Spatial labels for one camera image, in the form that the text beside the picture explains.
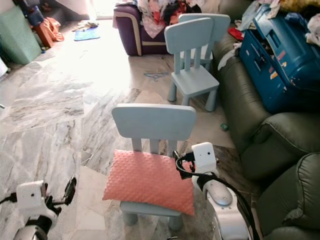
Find dark blue bag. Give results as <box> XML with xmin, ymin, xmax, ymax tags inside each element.
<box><xmin>16</xmin><ymin>0</ymin><xmax>45</xmax><ymax>27</ymax></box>

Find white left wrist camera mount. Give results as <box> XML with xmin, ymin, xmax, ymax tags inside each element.
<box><xmin>16</xmin><ymin>181</ymin><xmax>48</xmax><ymax>217</ymax></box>

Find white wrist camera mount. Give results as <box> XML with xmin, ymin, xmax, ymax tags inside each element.
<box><xmin>191</xmin><ymin>142</ymin><xmax>218</xmax><ymax>176</ymax></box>
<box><xmin>16</xmin><ymin>181</ymin><xmax>48</xmax><ymax>217</ymax></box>

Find light blue plastic child chair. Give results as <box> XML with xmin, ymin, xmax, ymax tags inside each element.
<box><xmin>164</xmin><ymin>17</ymin><xmax>221</xmax><ymax>112</ymax></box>
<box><xmin>178</xmin><ymin>12</ymin><xmax>229</xmax><ymax>69</ymax></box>
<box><xmin>111</xmin><ymin>103</ymin><xmax>197</xmax><ymax>229</ymax></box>

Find pale blue cloth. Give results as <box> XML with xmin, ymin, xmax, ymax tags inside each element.
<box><xmin>240</xmin><ymin>0</ymin><xmax>276</xmax><ymax>31</ymax></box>

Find pile of mixed clothes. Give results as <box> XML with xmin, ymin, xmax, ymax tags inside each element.
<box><xmin>136</xmin><ymin>0</ymin><xmax>214</xmax><ymax>39</ymax></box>

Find blue clothes hanger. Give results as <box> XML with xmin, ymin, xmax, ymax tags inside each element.
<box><xmin>142</xmin><ymin>72</ymin><xmax>168</xmax><ymax>82</ymax></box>

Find pink dotted plush pillow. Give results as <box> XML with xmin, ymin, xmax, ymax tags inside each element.
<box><xmin>102</xmin><ymin>149</ymin><xmax>196</xmax><ymax>217</ymax></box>

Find grey crumpled cloth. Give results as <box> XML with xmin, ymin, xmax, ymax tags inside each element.
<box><xmin>77</xmin><ymin>21</ymin><xmax>100</xmax><ymax>30</ymax></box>

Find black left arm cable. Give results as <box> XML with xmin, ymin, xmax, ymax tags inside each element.
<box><xmin>0</xmin><ymin>192</ymin><xmax>19</xmax><ymax>206</ymax></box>

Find blue hard-shell suitcase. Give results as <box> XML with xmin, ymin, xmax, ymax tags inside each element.
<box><xmin>239</xmin><ymin>4</ymin><xmax>320</xmax><ymax>115</ymax></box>

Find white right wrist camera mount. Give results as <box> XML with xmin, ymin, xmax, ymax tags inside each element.
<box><xmin>191</xmin><ymin>142</ymin><xmax>218</xmax><ymax>176</ymax></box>

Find dark green leather sofa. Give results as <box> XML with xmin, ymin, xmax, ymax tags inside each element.
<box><xmin>211</xmin><ymin>32</ymin><xmax>320</xmax><ymax>182</ymax></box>

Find mint green ribbed box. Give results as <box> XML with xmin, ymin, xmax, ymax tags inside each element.
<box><xmin>0</xmin><ymin>6</ymin><xmax>42</xmax><ymax>66</ymax></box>

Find yellow cloth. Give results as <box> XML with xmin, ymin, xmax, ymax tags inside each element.
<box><xmin>280</xmin><ymin>0</ymin><xmax>320</xmax><ymax>13</ymax></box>

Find purple armchair with beige trim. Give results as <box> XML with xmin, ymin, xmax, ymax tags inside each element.
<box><xmin>113</xmin><ymin>4</ymin><xmax>176</xmax><ymax>57</ymax></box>

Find blue cloth mat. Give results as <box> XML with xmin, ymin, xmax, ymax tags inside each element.
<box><xmin>73</xmin><ymin>26</ymin><xmax>101</xmax><ymax>42</ymax></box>

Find orange bag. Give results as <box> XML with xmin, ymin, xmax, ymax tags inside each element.
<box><xmin>36</xmin><ymin>17</ymin><xmax>65</xmax><ymax>49</ymax></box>

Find red cloth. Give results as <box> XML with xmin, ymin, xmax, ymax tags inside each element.
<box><xmin>227</xmin><ymin>26</ymin><xmax>245</xmax><ymax>42</ymax></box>

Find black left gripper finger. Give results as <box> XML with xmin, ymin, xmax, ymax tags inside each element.
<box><xmin>64</xmin><ymin>176</ymin><xmax>78</xmax><ymax>205</ymax></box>

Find white cloth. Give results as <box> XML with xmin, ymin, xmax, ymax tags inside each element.
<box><xmin>217</xmin><ymin>42</ymin><xmax>243</xmax><ymax>71</ymax></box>

